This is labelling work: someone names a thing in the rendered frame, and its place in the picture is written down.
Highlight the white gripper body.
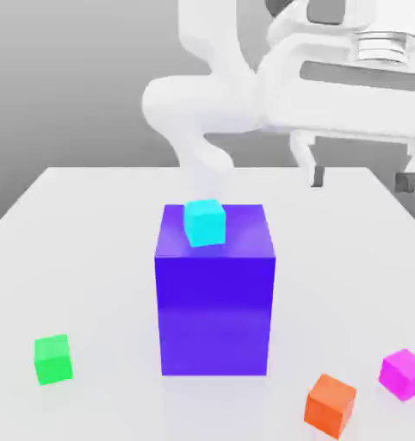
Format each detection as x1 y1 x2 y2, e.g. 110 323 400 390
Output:
256 35 415 143

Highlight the large purple box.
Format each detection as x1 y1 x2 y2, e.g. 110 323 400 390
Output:
153 203 276 377

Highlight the small cyan cube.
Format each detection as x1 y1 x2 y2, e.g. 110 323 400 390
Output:
183 198 227 249

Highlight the small green cube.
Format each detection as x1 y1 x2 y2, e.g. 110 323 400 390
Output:
33 332 74 387

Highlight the small magenta cube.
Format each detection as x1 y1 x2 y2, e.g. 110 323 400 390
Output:
378 348 415 403

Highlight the small orange cube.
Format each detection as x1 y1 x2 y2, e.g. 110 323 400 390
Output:
303 373 358 441

